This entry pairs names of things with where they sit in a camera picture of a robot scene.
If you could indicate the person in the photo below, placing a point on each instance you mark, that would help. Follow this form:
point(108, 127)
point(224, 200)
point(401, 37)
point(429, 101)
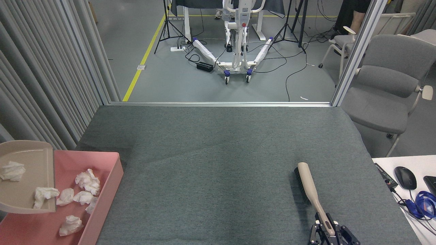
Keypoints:
point(352, 13)

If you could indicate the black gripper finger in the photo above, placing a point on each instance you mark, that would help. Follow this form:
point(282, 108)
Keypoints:
point(345, 238)
point(316, 234)

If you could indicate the white desk with dark cloth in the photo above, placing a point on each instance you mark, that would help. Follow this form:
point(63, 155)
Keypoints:
point(186, 23)

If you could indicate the grey slatted partition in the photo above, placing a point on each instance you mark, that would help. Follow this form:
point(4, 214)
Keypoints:
point(41, 85)

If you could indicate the pink plastic bin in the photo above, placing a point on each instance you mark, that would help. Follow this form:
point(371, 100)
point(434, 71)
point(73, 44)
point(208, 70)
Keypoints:
point(102, 190)

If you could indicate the silver post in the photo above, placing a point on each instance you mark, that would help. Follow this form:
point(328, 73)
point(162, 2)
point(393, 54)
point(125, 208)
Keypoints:
point(357, 51)

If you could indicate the white mesh chair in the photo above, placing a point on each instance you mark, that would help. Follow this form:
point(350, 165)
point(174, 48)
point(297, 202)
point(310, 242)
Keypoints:
point(395, 22)

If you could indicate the black tripod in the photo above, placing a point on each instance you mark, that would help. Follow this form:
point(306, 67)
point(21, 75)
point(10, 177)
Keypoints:
point(289, 30)
point(167, 27)

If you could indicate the beige plastic dustpan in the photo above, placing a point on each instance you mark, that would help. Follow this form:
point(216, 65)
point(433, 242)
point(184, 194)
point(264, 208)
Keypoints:
point(34, 160)

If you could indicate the black flat device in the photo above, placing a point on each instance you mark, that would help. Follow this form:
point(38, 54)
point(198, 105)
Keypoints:
point(431, 183)

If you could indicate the large crumpled white tissue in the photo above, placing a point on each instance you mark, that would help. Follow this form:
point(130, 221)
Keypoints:
point(88, 182)

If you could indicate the white wheeled stand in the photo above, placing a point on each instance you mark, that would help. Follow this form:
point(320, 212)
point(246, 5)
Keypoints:
point(238, 51)

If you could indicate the grey padded chair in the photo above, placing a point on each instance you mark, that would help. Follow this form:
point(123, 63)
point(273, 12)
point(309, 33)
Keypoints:
point(385, 102)

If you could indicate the silver table edge rail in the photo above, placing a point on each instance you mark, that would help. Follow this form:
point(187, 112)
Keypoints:
point(221, 104)

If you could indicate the black power brick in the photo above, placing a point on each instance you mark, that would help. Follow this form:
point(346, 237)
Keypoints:
point(205, 66)

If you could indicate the black adapter box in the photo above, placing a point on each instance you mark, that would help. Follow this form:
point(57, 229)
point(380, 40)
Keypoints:
point(385, 176)

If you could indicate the black computer mouse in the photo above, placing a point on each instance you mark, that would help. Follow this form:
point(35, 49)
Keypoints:
point(405, 177)

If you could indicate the white office chair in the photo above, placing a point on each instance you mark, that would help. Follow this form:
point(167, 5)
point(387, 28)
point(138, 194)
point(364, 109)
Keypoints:
point(340, 42)

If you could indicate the round white tissue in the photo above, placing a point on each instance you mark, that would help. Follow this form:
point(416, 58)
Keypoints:
point(13, 170)

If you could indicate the beige brush with black bristles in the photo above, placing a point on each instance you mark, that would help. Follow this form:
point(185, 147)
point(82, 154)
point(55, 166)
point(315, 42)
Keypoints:
point(308, 185)

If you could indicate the long white tissue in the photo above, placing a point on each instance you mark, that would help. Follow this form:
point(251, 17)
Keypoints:
point(43, 194)

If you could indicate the white power strip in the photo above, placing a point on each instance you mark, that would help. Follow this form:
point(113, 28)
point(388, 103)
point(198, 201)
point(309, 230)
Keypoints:
point(177, 49)

